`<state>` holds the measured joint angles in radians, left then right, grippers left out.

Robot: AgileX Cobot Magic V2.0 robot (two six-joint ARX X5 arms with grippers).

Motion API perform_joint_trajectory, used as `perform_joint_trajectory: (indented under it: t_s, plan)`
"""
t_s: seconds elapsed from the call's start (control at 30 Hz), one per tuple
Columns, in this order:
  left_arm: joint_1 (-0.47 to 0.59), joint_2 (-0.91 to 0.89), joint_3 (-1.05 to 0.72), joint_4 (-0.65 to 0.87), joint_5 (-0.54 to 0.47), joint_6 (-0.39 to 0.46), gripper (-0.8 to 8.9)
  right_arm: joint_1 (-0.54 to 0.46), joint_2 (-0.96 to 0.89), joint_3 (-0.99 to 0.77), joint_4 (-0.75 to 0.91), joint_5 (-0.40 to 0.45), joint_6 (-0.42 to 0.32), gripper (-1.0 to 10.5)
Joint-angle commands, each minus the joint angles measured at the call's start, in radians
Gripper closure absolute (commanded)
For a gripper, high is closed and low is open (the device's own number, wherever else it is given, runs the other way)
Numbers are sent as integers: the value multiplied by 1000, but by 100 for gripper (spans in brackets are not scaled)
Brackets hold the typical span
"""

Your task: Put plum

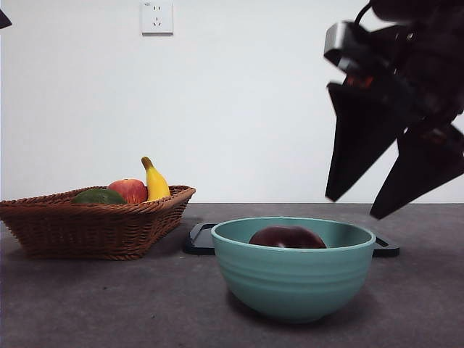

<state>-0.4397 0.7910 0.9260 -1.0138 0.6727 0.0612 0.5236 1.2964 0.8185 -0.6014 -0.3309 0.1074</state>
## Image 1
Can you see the red apple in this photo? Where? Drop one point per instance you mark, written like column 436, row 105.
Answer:
column 132, row 190

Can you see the brown wicker basket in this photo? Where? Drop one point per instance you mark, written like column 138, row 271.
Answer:
column 90, row 232

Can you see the white wall socket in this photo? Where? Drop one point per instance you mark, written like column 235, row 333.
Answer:
column 157, row 25

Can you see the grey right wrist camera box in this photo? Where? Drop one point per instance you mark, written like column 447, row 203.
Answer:
column 335, row 36

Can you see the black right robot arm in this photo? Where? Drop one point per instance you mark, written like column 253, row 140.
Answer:
column 435, row 54

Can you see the yellow banana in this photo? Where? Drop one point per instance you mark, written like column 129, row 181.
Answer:
column 156, row 185

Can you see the black rectangular tray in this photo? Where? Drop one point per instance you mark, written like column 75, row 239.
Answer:
column 197, row 243

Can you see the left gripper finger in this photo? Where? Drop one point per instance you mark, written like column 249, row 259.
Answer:
column 3, row 20

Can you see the green avocado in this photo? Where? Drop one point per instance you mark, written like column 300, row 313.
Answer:
column 98, row 197

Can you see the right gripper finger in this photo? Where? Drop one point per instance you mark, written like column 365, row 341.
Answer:
column 424, row 170
column 359, row 145

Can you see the dark purple plum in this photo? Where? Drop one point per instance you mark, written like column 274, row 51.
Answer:
column 286, row 237

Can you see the teal ribbed bowl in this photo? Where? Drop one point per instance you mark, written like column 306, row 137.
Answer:
column 293, row 282

